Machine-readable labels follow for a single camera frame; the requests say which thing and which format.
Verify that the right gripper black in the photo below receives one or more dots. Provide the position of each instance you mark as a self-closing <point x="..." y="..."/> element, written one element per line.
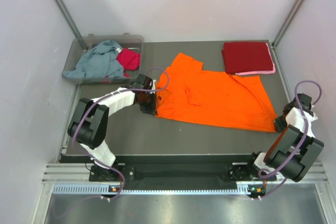
<point x="278" y="125"/>

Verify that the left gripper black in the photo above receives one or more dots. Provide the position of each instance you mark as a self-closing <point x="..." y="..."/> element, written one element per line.
<point x="151" y="108"/>

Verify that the orange t shirt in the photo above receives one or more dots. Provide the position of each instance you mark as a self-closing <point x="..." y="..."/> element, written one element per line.
<point x="188" y="93"/>

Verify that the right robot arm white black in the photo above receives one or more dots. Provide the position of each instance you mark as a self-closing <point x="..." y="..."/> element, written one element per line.
<point x="296" y="137"/>

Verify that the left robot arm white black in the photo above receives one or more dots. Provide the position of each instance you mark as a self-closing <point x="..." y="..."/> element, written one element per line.
<point x="88" y="125"/>

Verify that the magenta t shirt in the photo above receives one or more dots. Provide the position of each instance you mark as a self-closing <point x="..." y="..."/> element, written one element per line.
<point x="129" y="59"/>

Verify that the folded pink t shirt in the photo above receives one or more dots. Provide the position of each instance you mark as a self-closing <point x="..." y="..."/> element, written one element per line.
<point x="254" y="58"/>

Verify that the clear grey plastic bin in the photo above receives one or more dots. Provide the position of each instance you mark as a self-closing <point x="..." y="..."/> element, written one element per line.
<point x="132" y="42"/>

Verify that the grey blue t shirt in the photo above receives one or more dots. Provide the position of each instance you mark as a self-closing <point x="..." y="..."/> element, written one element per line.
<point x="98" y="62"/>

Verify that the folded dark red t shirt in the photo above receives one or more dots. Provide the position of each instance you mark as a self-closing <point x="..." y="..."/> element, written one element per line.
<point x="229" y="54"/>

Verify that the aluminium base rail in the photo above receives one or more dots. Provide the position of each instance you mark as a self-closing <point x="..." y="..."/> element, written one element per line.
<point x="161" y="172"/>

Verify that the grey slotted cable duct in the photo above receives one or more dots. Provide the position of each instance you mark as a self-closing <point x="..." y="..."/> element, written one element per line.
<point x="104" y="189"/>

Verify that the left corner aluminium post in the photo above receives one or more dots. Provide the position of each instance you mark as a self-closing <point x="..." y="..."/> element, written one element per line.
<point x="71" y="23"/>

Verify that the corner aluminium post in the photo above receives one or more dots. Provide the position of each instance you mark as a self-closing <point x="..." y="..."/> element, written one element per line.
<point x="288" y="20"/>
<point x="71" y="23"/>

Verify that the right corner aluminium post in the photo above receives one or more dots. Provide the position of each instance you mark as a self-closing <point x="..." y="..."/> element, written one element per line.
<point x="288" y="20"/>

